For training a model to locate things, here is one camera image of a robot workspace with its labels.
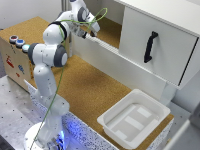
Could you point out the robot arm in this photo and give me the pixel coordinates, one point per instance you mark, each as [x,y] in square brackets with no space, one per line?
[45,83]

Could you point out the blue button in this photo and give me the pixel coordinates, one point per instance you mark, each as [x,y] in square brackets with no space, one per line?
[20,42]

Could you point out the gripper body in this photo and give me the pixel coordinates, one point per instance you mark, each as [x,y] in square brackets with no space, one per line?
[91,26]

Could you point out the white plastic box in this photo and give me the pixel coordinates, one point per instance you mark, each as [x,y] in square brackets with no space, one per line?
[133,120]

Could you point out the white cabinet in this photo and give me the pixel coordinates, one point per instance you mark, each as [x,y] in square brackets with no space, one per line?
[186,20]

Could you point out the green button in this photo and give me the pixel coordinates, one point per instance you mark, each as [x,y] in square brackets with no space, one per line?
[25,48]

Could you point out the red button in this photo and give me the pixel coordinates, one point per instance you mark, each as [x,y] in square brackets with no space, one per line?
[13,38]

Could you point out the white sliding door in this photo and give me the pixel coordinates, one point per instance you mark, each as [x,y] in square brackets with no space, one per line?
[133,36]

